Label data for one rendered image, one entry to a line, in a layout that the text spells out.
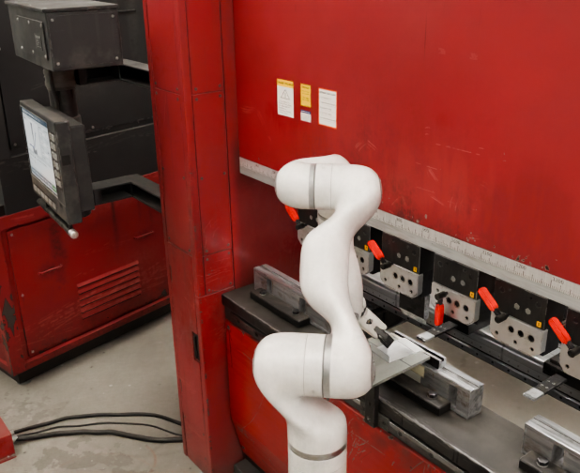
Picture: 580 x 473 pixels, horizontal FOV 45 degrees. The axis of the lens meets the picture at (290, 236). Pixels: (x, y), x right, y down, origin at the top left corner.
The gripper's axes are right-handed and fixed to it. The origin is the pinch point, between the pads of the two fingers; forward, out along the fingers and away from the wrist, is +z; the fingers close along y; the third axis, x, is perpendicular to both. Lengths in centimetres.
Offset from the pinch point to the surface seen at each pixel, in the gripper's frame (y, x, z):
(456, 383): -18.8, -3.6, 15.3
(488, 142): -22, -49, -39
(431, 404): -15.8, 5.3, 16.6
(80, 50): 96, -7, -90
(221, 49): 86, -41, -58
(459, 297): -18.4, -19.9, -6.7
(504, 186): -28, -43, -31
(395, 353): -1.4, 0.7, 7.9
